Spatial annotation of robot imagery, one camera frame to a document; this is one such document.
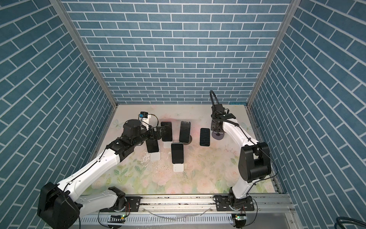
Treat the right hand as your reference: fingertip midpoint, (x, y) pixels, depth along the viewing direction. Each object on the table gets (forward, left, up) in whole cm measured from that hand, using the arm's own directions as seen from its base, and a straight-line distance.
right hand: (219, 127), depth 92 cm
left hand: (-11, +34, +10) cm, 37 cm away
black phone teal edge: (-20, +25, -1) cm, 32 cm away
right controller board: (-47, -11, -17) cm, 51 cm away
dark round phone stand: (-8, +19, -8) cm, 22 cm away
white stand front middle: (-24, +25, -12) cm, 37 cm away
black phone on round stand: (-4, +23, -4) cm, 23 cm away
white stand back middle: (-9, +35, -12) cm, 38 cm away
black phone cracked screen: (0, +9, -13) cm, 15 cm away
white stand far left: (-19, +40, -11) cm, 46 cm away
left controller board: (-52, +53, -15) cm, 76 cm away
